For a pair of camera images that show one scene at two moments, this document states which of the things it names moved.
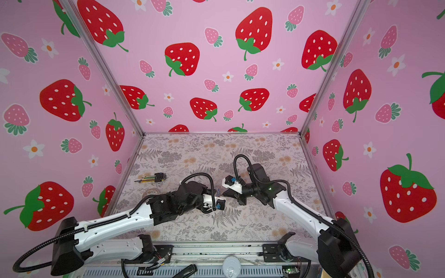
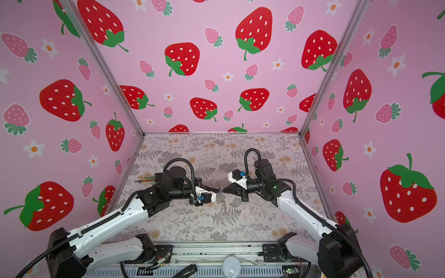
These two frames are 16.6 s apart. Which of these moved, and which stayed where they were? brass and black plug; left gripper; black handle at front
Moved: left gripper
Stayed: black handle at front; brass and black plug
